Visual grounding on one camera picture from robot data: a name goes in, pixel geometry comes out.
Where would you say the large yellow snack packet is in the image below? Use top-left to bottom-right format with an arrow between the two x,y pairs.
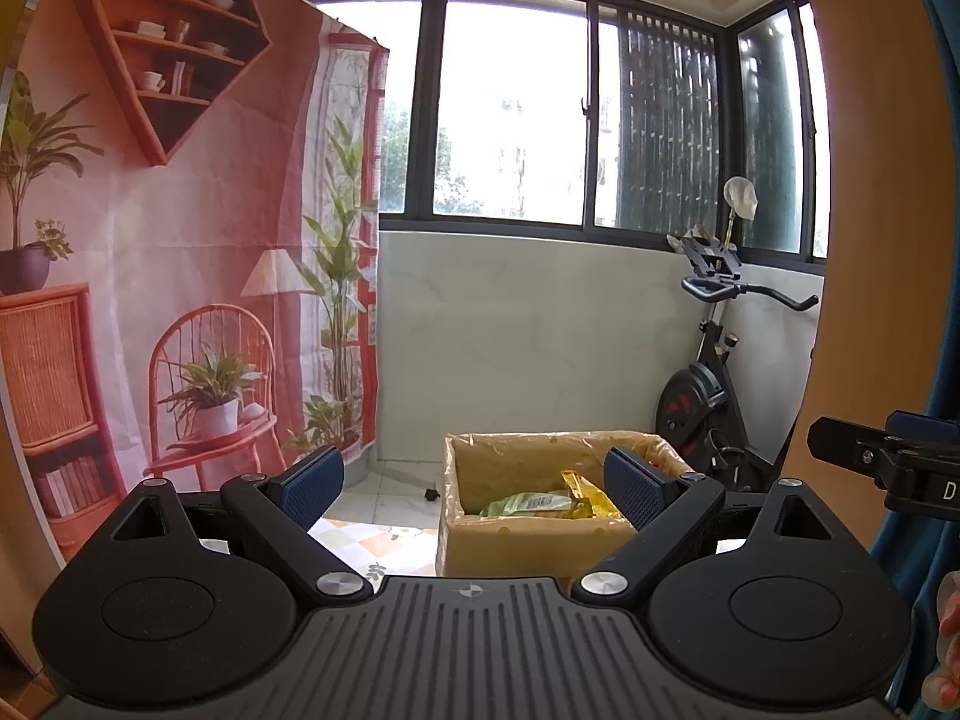
561,469 -> 625,521

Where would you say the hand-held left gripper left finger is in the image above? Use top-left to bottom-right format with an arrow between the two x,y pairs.
109,444 -> 374,602

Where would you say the black exercise bike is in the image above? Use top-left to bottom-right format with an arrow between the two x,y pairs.
651,232 -> 824,497

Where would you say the brown wooden door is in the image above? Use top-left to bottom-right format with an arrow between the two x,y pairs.
780,0 -> 960,557

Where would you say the person's right hand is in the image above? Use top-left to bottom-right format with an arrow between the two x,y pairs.
921,574 -> 960,707

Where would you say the large green snack packet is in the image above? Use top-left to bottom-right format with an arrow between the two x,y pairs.
478,491 -> 577,520

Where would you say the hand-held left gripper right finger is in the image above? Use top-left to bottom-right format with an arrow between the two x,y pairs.
571,446 -> 835,605

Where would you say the printed pink backdrop cloth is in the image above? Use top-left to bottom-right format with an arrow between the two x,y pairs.
0,0 -> 392,565

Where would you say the dark framed window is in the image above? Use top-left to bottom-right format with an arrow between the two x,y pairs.
289,0 -> 835,276

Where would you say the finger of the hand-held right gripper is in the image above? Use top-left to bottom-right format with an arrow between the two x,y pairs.
808,416 -> 901,475
885,410 -> 960,442

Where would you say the taped cardboard box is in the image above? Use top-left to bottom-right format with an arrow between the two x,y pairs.
435,430 -> 700,580

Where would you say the white stand leg with caster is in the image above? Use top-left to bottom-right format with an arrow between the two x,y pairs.
377,456 -> 441,503

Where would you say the checked floral tablecloth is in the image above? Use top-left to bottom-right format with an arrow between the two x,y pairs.
196,516 -> 760,595

